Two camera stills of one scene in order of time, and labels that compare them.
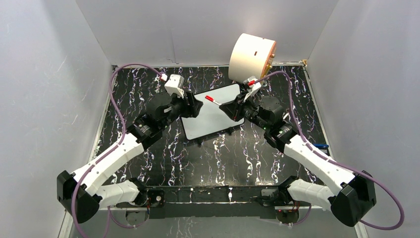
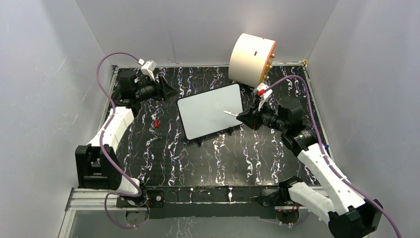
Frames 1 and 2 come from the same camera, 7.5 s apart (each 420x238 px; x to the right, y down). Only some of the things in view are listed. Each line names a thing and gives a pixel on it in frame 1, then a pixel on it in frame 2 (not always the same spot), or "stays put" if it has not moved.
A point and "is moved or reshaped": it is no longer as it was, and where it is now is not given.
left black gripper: x=191 y=106 to x=163 y=90
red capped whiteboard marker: x=212 y=99 is moved or reshaped
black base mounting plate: x=223 y=202 stays put
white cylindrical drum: x=250 y=56 stays put
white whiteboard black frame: x=211 y=119 stays put
